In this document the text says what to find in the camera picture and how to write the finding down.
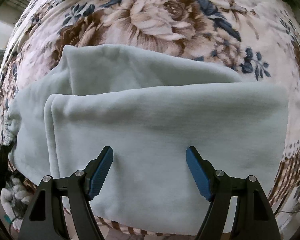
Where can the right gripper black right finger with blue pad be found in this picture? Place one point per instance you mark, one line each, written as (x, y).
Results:
(254, 218)

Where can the floral bed blanket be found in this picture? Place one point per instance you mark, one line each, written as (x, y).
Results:
(258, 39)

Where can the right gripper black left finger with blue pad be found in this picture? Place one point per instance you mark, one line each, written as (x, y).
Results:
(45, 219)

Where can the light green fleece pants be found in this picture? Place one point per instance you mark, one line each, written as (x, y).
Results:
(149, 108)

